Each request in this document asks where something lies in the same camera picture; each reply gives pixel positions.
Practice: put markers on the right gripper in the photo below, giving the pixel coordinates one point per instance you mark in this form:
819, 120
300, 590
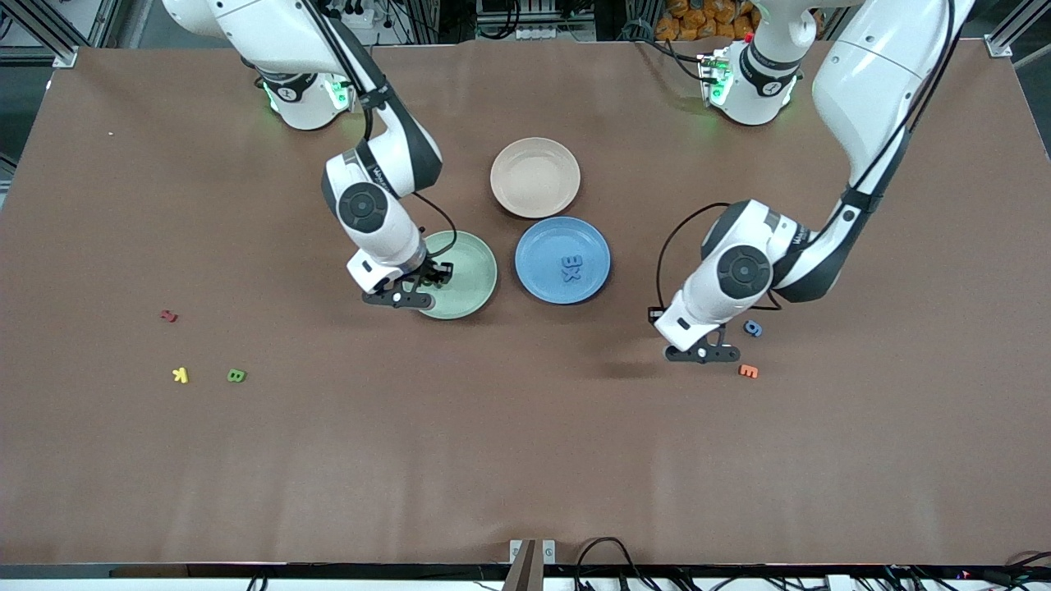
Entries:
430, 272

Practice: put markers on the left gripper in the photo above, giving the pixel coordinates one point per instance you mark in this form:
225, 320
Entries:
651, 315

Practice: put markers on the blue foam letter X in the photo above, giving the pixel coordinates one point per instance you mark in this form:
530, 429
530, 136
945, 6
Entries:
571, 276

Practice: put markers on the blue foam letter E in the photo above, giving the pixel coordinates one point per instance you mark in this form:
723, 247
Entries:
572, 263

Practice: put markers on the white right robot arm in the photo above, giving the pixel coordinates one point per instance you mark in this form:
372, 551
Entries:
386, 234

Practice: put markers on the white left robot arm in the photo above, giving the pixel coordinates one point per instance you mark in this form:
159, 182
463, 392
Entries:
878, 82

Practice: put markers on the green round plate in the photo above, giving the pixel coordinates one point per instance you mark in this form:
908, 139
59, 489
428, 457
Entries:
472, 279

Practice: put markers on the blue foam lowercase g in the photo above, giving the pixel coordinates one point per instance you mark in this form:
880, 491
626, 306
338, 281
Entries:
753, 334

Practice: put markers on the orange foam letter E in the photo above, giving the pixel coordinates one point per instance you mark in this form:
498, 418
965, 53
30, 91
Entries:
741, 371

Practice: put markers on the blue round plate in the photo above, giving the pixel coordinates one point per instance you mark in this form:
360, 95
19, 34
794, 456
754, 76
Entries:
542, 246

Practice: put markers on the beige round plate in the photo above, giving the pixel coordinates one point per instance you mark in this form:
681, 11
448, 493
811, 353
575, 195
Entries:
535, 176

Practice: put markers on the brown table cover sheet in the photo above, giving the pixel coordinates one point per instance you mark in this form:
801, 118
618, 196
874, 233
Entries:
525, 410

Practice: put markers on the white socket strip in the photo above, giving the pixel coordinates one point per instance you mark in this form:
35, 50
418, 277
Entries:
542, 33

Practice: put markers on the yellow foam letter K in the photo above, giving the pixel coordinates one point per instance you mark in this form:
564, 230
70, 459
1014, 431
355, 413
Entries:
180, 375

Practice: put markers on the pile of orange objects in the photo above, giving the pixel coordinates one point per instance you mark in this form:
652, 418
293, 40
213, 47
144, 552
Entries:
706, 18

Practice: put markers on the silver camera mount bracket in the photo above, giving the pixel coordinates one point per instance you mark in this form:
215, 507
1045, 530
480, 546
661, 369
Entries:
530, 562

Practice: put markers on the black table edge rail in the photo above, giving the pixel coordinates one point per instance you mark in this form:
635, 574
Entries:
246, 570

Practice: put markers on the aluminium frame post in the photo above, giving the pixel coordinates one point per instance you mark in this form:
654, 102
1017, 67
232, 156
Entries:
1006, 37
66, 56

